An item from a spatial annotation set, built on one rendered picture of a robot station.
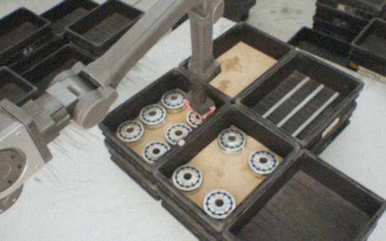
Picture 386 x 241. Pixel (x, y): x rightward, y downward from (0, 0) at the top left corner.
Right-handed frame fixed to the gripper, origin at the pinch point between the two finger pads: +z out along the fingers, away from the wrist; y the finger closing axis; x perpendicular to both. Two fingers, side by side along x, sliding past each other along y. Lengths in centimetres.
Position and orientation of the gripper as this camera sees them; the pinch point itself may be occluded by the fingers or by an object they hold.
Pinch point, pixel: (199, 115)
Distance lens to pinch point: 152.5
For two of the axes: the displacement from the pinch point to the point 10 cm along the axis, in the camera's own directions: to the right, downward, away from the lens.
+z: 0.4, 6.6, 7.5
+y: -6.3, -5.7, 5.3
